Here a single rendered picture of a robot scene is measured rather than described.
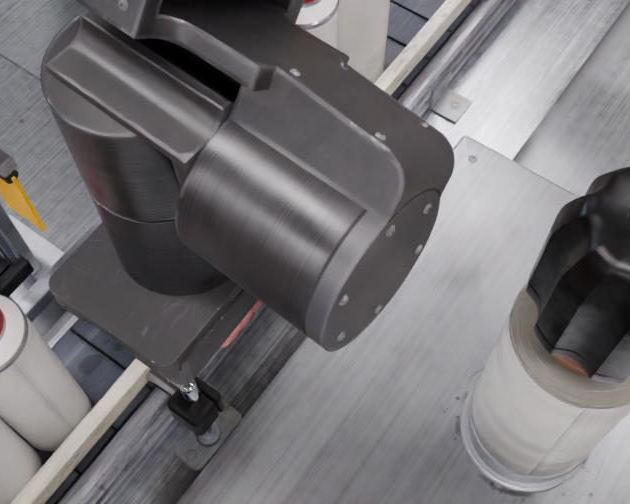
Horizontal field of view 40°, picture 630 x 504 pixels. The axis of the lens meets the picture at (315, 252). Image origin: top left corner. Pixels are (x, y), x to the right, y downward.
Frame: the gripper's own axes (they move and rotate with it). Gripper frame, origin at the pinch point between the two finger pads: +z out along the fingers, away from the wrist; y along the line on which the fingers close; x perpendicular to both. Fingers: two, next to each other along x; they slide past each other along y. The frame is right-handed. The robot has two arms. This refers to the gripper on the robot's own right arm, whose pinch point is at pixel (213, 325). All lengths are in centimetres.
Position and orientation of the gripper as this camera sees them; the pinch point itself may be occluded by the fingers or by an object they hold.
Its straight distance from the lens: 44.2
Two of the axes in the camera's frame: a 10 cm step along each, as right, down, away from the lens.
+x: -8.2, -4.9, 3.0
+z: 0.2, 4.9, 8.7
